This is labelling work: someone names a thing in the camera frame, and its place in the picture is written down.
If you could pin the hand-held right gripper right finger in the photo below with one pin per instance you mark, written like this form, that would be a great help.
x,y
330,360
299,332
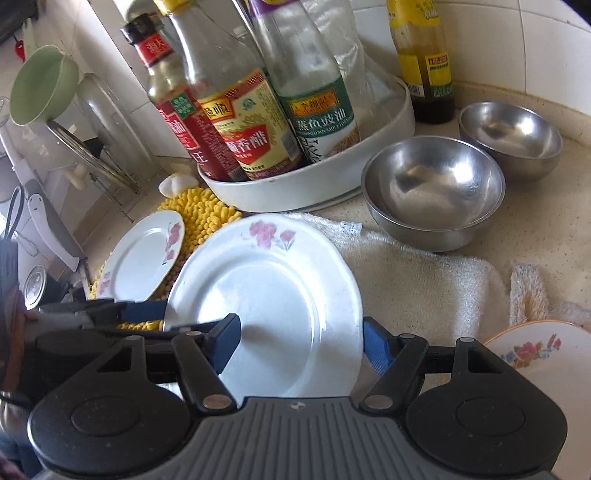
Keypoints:
x,y
376,346

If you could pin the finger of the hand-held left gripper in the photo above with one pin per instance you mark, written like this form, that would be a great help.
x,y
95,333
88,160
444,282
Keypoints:
x,y
184,329
143,311

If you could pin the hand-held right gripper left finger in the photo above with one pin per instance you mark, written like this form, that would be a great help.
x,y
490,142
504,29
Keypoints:
x,y
226,344

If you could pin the small white floral plate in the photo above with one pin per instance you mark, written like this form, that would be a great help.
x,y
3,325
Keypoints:
x,y
138,258

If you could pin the large white floral plate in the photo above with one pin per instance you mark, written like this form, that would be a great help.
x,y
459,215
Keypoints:
x,y
277,300

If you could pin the stainless steel bowl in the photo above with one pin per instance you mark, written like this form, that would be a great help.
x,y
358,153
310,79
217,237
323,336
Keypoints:
x,y
434,194
508,134

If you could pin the round metal can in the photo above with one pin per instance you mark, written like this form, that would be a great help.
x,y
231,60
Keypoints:
x,y
34,286

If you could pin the cream towel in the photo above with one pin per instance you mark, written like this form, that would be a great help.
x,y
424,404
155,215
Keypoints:
x,y
415,286

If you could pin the yellow chenille mat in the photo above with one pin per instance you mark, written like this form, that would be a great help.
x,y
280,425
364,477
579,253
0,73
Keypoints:
x,y
203,212

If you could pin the garlic bulb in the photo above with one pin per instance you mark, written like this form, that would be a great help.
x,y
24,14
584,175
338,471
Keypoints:
x,y
174,184

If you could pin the white round tray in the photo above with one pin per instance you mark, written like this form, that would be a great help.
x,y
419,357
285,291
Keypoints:
x,y
286,194

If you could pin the fluffy cream cloth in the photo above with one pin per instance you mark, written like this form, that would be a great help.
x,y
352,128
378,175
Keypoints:
x,y
531,286

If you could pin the white floral bowl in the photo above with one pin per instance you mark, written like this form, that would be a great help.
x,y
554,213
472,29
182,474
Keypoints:
x,y
545,364

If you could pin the glass pot lid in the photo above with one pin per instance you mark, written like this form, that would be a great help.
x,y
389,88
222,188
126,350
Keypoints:
x,y
106,120

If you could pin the red yellow label vinegar bottle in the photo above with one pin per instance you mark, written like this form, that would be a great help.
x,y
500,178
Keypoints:
x,y
249,134

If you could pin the red cap sauce bottle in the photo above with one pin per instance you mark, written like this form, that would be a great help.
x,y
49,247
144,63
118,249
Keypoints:
x,y
171,92

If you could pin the green label sauce bottle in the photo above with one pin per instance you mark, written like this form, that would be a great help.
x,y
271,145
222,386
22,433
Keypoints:
x,y
318,115

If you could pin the green bowl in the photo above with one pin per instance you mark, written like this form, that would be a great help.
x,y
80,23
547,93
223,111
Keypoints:
x,y
44,85

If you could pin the clear plastic bag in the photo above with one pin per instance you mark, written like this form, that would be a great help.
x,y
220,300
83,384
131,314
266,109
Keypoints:
x,y
369,83

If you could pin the yellow label oil bottle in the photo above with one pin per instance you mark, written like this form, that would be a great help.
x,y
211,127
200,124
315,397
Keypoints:
x,y
422,60

